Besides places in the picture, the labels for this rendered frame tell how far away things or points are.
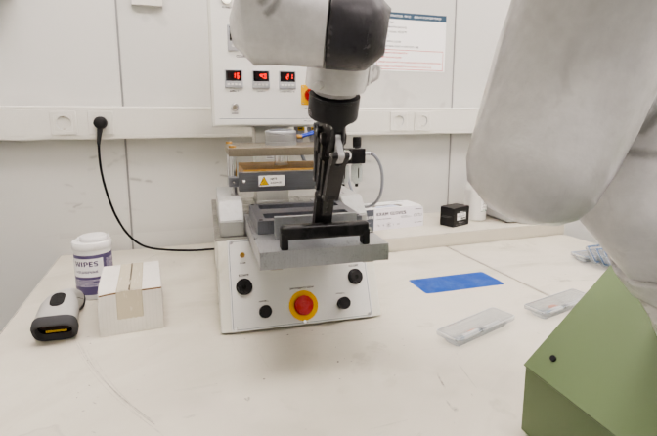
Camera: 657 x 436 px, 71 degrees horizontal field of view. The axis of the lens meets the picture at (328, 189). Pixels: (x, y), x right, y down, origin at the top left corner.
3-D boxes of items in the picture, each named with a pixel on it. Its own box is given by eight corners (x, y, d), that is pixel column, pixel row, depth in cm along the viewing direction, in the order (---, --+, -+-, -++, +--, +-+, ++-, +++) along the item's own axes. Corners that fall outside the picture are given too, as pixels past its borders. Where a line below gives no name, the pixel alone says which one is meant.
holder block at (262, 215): (248, 215, 100) (248, 203, 99) (337, 210, 105) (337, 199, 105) (257, 235, 84) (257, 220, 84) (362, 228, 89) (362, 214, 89)
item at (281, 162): (238, 177, 124) (237, 142, 122) (318, 174, 129) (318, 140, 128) (243, 187, 107) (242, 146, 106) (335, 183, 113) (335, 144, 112)
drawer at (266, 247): (243, 231, 102) (242, 196, 101) (339, 225, 108) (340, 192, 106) (259, 276, 74) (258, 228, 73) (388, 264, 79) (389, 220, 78)
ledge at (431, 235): (322, 233, 172) (322, 221, 171) (507, 217, 198) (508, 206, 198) (351, 256, 144) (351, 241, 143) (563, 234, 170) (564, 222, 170)
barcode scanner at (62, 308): (55, 307, 106) (51, 274, 104) (93, 303, 108) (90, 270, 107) (29, 349, 87) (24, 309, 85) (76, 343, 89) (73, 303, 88)
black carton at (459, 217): (439, 224, 166) (440, 205, 165) (455, 221, 171) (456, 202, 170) (453, 228, 161) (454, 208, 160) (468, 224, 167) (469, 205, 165)
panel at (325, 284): (231, 332, 93) (226, 240, 97) (372, 316, 100) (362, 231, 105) (232, 332, 91) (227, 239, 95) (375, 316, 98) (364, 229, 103)
